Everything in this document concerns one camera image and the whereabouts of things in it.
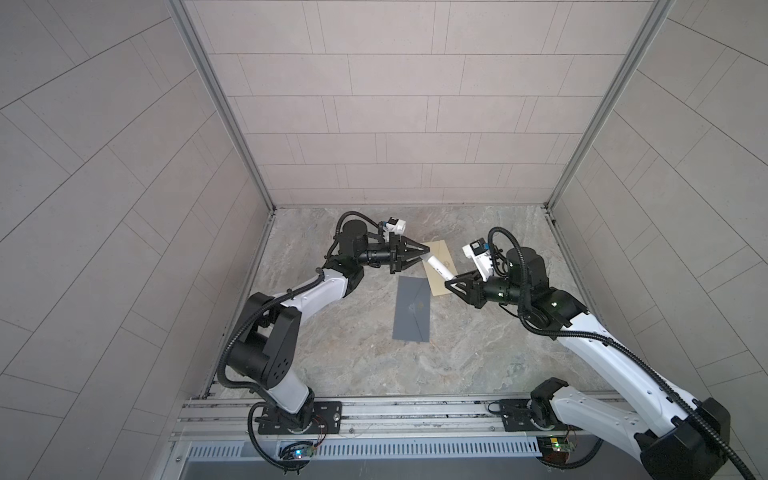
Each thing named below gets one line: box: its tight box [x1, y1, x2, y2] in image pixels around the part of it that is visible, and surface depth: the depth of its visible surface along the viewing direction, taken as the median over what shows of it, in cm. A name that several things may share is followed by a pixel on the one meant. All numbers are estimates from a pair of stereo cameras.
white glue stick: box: [421, 254, 455, 280], surface depth 72 cm
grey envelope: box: [392, 275, 430, 343], surface depth 91 cm
